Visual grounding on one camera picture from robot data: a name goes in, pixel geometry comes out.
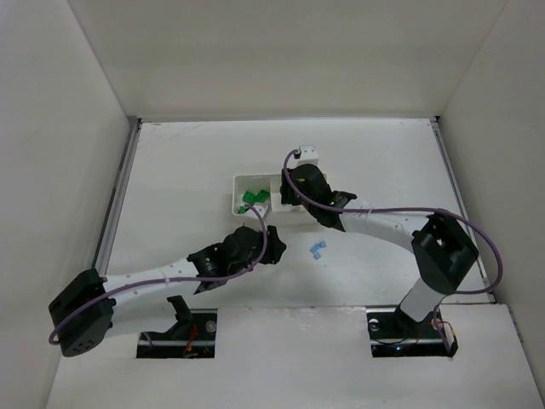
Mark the light blue lego pile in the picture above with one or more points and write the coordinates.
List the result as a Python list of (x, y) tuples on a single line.
[(316, 248)]

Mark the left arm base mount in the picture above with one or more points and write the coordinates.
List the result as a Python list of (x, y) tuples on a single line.
[(191, 336)]

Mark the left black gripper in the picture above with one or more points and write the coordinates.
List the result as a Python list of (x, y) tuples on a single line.
[(272, 245)]

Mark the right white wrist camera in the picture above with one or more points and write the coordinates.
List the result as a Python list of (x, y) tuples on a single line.
[(306, 154)]

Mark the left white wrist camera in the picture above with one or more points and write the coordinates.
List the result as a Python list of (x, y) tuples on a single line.
[(258, 212)]

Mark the green lego brick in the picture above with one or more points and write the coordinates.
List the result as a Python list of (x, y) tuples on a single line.
[(249, 198)]

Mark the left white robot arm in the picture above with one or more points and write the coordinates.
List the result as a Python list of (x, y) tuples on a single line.
[(93, 307)]

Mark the white three-compartment tray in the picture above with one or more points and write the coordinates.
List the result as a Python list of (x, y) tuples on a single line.
[(280, 215)]

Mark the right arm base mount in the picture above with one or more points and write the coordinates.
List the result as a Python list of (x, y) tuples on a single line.
[(395, 335)]

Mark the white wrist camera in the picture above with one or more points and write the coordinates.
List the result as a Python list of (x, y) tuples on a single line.
[(258, 212), (306, 154)]

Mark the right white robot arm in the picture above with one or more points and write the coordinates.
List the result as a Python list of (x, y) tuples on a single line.
[(443, 251)]

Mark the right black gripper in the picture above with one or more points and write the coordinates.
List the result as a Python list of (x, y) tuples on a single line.
[(288, 194)]

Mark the green yellow lego block pair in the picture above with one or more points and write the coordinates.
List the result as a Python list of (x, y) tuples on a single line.
[(262, 197)]

